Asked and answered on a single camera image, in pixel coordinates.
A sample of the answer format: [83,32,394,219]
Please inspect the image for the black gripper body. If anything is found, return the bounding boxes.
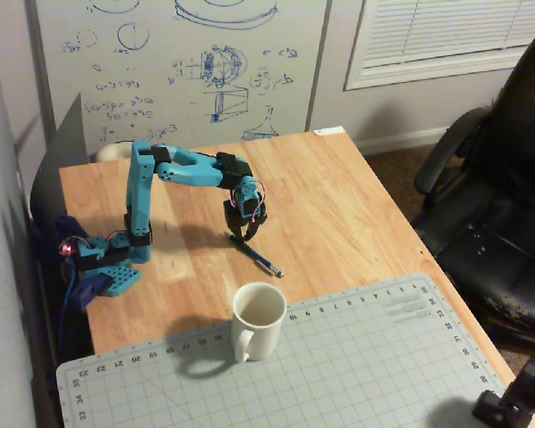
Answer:
[223,199,269,229]

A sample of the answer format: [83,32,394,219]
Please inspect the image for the blue pen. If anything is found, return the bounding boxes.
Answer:
[225,231,285,278]

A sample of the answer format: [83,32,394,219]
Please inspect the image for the white ceramic mug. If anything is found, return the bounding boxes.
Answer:
[230,281,288,364]

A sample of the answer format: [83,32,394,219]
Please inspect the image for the white round object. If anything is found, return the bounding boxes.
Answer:
[96,141,136,163]

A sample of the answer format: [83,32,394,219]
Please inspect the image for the grey cutting mat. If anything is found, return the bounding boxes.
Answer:
[54,271,518,428]

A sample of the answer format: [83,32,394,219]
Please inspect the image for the dark blue table clamp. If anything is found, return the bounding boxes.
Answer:
[65,272,113,310]

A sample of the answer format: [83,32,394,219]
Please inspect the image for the whiteboard with blue drawings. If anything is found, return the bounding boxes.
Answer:
[25,0,334,151]

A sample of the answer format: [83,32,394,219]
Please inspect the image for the dark grey panel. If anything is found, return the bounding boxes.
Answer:
[29,92,91,224]

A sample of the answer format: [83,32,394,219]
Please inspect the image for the black leather office chair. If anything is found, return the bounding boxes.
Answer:
[411,21,535,358]

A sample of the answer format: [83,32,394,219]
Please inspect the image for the white window blinds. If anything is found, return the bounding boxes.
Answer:
[343,0,535,92]

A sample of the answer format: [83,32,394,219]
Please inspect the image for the black clamp object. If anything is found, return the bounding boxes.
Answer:
[472,356,535,425]

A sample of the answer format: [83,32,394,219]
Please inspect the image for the wrist servo wire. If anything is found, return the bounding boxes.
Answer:
[248,181,268,223]

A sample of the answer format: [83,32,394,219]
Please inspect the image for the shoulder servo wire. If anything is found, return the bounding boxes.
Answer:
[58,229,131,256]

